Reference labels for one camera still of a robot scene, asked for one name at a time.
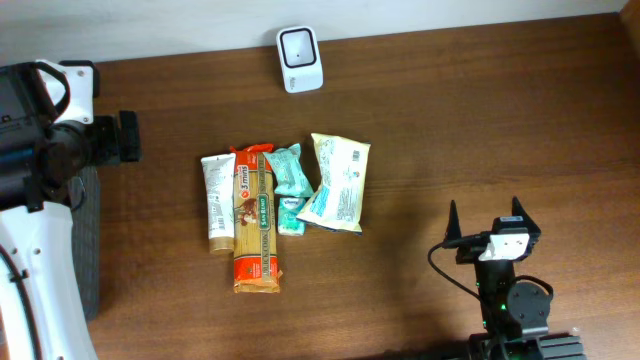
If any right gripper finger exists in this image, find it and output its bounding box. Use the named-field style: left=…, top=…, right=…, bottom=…
left=511, top=196, right=541, bottom=236
left=442, top=200, right=461, bottom=248

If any yellow white wipes pack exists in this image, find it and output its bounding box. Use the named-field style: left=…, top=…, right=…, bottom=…
left=297, top=133, right=371, bottom=234

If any small teal tissue pack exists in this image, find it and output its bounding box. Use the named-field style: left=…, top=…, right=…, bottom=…
left=277, top=197, right=306, bottom=236

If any teal snack pouch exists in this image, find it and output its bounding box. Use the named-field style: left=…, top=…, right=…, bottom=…
left=264, top=143, right=314, bottom=198

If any orange spaghetti packet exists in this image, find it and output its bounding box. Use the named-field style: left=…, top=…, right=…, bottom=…
left=232, top=144, right=281, bottom=293

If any white cream tube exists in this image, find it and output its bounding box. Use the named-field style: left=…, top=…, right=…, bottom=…
left=201, top=153, right=236, bottom=255

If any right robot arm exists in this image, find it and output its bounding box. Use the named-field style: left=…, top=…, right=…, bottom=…
left=440, top=198, right=554, bottom=359

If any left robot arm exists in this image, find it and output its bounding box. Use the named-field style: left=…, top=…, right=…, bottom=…
left=1, top=60, right=142, bottom=359

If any white barcode scanner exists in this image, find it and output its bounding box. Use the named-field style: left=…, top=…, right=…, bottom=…
left=276, top=26, right=324, bottom=94

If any grey plastic mesh basket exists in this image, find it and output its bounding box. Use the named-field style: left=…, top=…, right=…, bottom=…
left=69, top=167, right=101, bottom=322

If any right black camera cable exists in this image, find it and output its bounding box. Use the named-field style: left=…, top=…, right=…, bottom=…
left=426, top=241, right=494, bottom=321

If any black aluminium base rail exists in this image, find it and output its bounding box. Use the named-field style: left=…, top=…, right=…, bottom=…
left=467, top=333, right=587, bottom=360

